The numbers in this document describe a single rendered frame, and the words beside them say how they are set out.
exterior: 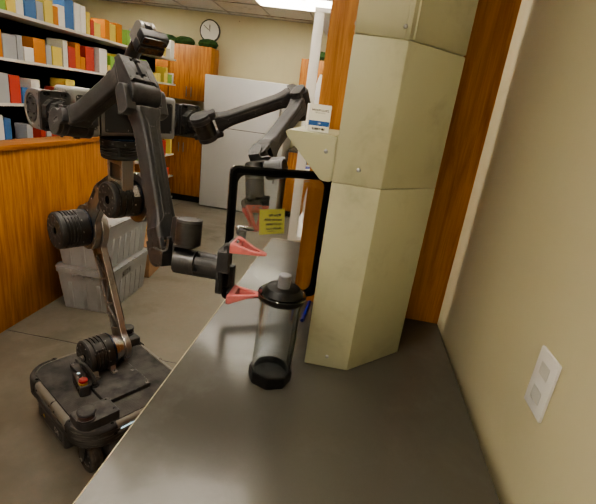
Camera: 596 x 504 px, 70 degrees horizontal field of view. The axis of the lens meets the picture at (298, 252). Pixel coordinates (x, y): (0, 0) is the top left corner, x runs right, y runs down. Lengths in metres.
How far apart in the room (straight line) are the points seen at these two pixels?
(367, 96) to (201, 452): 0.77
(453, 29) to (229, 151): 5.23
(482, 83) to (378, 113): 0.48
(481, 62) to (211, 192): 5.26
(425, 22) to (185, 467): 0.96
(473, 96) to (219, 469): 1.12
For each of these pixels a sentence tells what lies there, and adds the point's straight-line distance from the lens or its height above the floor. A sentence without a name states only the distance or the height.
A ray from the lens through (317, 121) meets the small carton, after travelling 1.01.
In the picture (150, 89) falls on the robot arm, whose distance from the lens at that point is 1.13.
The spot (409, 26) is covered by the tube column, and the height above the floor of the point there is 1.73.
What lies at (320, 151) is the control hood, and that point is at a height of 1.47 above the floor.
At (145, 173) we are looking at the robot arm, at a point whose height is 1.37.
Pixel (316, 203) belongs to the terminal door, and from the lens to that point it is 1.27.
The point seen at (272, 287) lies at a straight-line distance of 0.93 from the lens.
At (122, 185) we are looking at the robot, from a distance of 1.74.
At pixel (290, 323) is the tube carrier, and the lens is 0.94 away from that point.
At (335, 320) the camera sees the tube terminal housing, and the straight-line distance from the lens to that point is 1.06.
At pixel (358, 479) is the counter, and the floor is 0.94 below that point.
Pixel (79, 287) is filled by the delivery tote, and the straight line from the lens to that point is 3.34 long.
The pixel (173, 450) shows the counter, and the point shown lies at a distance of 0.89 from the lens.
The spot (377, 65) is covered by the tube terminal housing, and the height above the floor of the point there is 1.66.
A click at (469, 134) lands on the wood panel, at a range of 1.35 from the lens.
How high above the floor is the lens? 1.56
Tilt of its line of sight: 19 degrees down
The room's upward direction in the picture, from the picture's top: 8 degrees clockwise
